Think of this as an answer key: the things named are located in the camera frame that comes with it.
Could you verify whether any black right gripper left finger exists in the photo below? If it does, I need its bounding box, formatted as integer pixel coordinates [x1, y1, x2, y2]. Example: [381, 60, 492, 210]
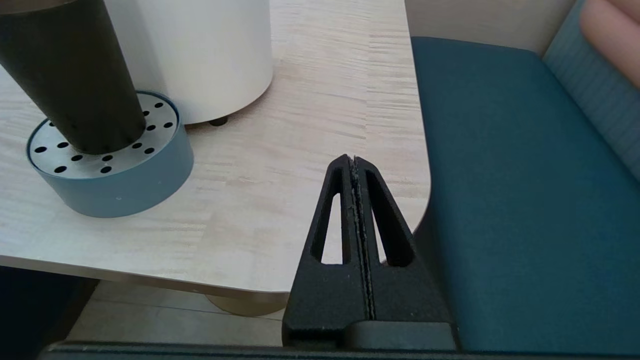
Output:
[281, 154, 373, 348]

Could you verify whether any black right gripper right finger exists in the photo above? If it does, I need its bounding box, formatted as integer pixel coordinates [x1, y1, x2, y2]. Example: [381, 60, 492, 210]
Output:
[353, 156, 456, 325]

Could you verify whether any beige table pedestal leg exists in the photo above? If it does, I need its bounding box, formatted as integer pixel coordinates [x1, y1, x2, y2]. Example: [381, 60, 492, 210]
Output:
[205, 294, 292, 317]

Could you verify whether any round metal drip tray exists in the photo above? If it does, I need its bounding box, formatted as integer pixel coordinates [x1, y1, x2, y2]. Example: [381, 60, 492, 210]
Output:
[26, 90, 195, 219]

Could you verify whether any large dispenser with dark tea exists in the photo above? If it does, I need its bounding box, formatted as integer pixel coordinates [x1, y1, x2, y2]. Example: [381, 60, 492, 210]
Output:
[104, 0, 275, 127]

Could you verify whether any pink cylindrical bolster cushion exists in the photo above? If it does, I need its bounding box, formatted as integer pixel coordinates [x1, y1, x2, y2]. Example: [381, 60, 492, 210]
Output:
[580, 0, 640, 92]

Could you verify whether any dark brown plastic cup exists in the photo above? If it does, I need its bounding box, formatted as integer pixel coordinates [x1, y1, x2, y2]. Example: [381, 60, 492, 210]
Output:
[0, 0, 147, 155]

